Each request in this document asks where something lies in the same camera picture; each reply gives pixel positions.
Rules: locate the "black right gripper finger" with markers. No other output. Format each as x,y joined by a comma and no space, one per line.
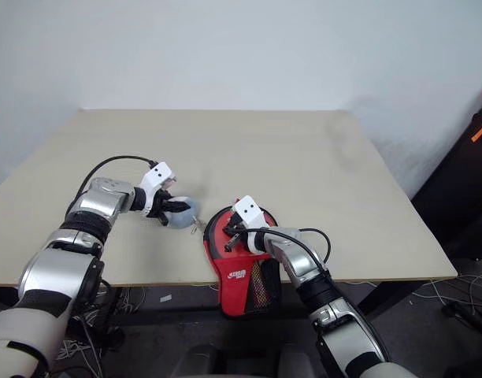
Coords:
231,245
228,228

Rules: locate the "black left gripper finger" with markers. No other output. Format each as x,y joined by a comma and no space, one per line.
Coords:
179,206
164,220

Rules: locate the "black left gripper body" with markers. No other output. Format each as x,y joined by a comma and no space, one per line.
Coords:
159,202

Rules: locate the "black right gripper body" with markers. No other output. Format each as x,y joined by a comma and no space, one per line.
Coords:
238,230

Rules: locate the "red and black paddle case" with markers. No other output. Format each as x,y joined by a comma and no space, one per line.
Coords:
233,283

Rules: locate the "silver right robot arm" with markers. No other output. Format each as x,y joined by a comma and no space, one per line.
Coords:
304,260

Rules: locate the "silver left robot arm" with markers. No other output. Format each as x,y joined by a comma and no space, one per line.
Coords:
95,204

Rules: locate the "small grey floor tag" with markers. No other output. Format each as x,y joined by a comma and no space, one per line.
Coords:
166,299

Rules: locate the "black bag with orange tag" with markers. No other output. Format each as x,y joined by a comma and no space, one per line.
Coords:
457,189

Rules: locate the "black stand base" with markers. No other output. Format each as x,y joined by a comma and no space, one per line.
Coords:
467,317

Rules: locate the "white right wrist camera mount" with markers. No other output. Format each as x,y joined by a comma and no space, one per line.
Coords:
249,210

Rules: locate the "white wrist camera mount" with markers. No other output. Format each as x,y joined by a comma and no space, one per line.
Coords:
159,172
249,210

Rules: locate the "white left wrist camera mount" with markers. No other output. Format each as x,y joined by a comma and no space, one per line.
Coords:
159,172

